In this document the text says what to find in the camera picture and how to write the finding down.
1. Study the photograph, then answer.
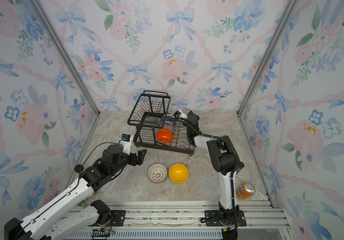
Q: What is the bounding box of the orange plastic bowl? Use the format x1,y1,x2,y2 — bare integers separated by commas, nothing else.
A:
156,129,173,143

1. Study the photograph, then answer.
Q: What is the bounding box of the aluminium frame post left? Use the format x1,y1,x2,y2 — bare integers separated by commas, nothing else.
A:
28,0,100,116

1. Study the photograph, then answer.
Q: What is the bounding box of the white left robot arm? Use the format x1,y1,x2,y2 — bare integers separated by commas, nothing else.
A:
4,144,147,240

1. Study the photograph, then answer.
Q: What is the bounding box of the pink striped bowl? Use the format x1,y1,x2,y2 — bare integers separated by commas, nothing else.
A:
162,121,175,134

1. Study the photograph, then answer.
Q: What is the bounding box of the small dark spice jar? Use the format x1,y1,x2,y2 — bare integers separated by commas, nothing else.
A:
74,165,84,174

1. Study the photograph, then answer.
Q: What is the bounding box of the orange soda can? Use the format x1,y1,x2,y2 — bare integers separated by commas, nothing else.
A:
236,183,256,200

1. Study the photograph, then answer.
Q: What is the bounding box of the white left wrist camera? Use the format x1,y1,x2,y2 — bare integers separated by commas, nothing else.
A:
119,134,133,155

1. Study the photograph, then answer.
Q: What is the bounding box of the yellow plastic bowl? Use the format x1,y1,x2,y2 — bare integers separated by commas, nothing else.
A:
168,164,189,184

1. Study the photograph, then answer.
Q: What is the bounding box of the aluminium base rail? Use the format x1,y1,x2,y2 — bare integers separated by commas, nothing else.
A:
69,200,290,240

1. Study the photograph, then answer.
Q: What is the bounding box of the aluminium frame post right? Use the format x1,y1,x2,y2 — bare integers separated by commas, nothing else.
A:
238,0,298,118

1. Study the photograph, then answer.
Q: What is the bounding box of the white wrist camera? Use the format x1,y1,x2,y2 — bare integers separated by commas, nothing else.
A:
119,134,133,155
174,109,188,120

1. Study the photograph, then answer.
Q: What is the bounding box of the blue triangle pattern bowl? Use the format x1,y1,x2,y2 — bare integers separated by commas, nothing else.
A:
160,114,177,126

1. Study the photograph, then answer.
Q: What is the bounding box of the white lattice pattern bowl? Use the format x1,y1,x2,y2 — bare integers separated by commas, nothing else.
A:
147,164,168,184

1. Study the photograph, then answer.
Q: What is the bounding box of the aluminium frame post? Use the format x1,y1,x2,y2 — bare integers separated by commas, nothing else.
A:
28,0,100,116
238,0,298,118

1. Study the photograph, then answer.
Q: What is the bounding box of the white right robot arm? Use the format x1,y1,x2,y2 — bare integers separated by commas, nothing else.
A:
185,111,241,227

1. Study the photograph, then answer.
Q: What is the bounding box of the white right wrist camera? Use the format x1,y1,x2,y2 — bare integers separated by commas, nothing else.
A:
174,109,188,120

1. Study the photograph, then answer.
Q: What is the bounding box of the black wire dish rack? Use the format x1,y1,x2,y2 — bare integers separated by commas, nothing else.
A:
127,90,195,156

